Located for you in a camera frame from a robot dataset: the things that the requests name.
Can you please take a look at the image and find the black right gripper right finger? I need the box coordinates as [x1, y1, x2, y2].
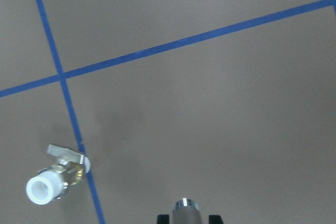
[208, 215, 223, 224]

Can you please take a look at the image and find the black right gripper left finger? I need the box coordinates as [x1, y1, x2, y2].
[157, 214, 170, 224]

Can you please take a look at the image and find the chrome threaded pipe fitting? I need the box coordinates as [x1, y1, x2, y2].
[172, 198, 203, 224]

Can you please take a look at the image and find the brass PPR ball valve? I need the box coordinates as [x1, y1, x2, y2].
[26, 144, 91, 205]

